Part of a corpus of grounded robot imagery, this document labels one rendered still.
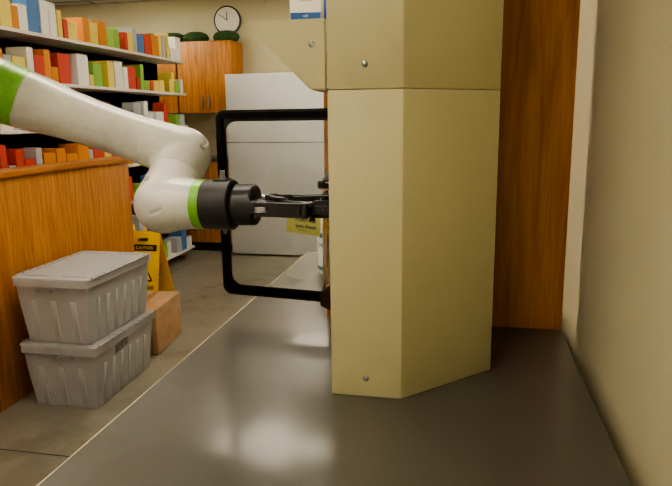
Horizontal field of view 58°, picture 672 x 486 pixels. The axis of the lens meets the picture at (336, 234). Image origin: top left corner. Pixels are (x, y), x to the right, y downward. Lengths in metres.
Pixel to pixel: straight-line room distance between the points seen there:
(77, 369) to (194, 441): 2.35
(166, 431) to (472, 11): 0.75
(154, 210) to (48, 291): 2.05
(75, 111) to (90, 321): 1.96
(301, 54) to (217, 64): 5.71
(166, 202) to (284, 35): 0.38
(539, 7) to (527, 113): 0.19
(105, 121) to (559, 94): 0.86
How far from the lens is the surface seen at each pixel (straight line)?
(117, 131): 1.24
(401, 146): 0.89
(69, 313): 3.14
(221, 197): 1.09
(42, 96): 1.27
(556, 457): 0.88
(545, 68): 1.27
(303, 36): 0.92
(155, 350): 3.83
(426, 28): 0.92
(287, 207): 1.02
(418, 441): 0.88
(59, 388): 3.33
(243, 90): 6.14
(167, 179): 1.16
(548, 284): 1.31
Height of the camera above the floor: 1.37
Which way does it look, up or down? 11 degrees down
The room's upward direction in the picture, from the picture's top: 1 degrees counter-clockwise
